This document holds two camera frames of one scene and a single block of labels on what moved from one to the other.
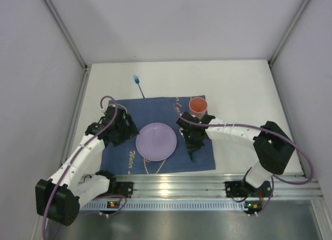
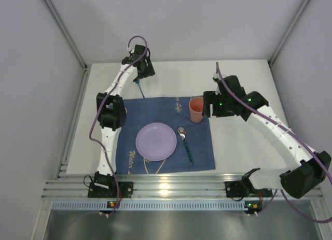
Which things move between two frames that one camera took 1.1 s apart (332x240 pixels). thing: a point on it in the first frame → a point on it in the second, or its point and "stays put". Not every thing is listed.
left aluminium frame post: (64, 29) stays put
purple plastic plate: (156, 142) stays put
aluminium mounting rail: (198, 186) stays put
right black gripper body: (193, 142) → (209, 104)
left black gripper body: (127, 129) → (144, 69)
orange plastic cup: (198, 106) stays put
